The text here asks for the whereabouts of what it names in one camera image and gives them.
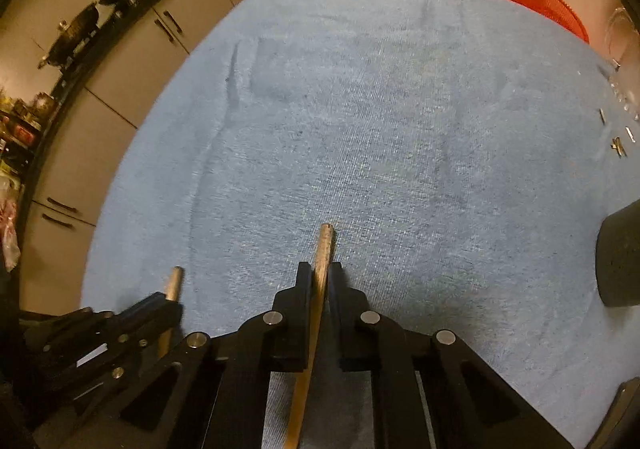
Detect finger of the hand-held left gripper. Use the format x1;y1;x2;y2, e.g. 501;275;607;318
22;291;184;422

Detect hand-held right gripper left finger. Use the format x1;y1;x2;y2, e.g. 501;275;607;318
35;261;313;449

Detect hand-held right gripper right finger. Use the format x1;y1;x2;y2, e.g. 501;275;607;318
329;262;573;449

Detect wooden chopstick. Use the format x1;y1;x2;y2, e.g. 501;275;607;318
157;266;185;361
284;223;337;449

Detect black utensil holder cup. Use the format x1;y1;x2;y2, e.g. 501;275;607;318
595;200;640;308

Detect blue table cloth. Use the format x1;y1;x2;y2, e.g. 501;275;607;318
80;0;640;449

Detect group of condiment bottles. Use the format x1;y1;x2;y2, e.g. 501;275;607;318
0;86;57;175

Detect beige base cabinets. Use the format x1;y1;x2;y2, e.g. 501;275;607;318
17;0;538;315

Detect dark frying pan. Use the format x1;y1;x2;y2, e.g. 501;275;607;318
37;2;102;71

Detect black kitchen countertop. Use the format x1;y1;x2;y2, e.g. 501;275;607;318
12;0;538;250

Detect clear glass mug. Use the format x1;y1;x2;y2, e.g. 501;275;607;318
601;5;640;77

